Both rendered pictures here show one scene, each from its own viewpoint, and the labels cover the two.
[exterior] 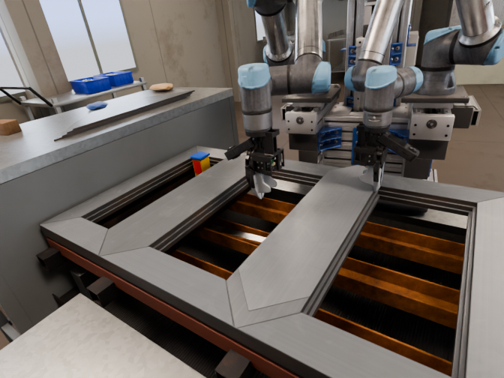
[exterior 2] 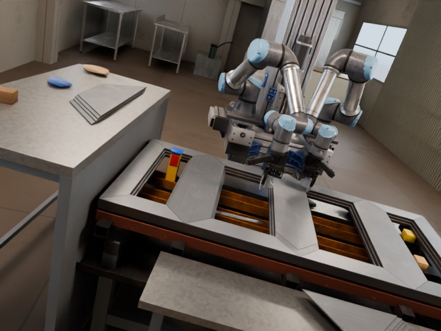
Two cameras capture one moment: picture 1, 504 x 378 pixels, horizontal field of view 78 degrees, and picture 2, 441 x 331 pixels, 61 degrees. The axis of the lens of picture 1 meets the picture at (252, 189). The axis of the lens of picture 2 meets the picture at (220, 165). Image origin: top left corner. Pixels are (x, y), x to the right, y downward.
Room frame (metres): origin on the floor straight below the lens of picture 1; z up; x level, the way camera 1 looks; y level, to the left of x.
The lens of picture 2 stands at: (-0.35, 1.07, 1.62)
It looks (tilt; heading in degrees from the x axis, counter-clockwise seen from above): 23 degrees down; 324
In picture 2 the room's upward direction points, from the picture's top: 16 degrees clockwise
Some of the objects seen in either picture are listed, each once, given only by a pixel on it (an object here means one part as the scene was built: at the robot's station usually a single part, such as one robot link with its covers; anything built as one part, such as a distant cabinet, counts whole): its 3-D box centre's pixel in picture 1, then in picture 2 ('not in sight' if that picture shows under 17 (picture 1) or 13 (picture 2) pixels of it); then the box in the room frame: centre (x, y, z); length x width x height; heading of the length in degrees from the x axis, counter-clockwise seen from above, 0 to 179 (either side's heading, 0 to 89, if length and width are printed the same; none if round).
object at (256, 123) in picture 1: (258, 120); (279, 145); (0.78, -0.04, 1.13); 0.08 x 0.08 x 0.05
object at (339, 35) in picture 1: (349, 53); (170, 42); (7.96, -2.70, 0.50); 1.85 x 0.70 x 1.00; 152
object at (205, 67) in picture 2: not in sight; (212, 56); (7.51, -3.61, 0.44); 0.93 x 0.73 x 0.88; 151
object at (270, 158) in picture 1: (262, 150); (275, 163); (0.78, -0.04, 1.05); 0.09 x 0.08 x 0.12; 53
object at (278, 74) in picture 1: (267, 81); (278, 121); (0.88, -0.07, 1.21); 0.11 x 0.11 x 0.08; 77
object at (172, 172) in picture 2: (204, 178); (172, 169); (1.23, 0.20, 0.78); 0.05 x 0.05 x 0.19; 54
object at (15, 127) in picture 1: (4, 127); (1, 94); (1.31, 0.99, 1.07); 0.10 x 0.06 x 0.05; 65
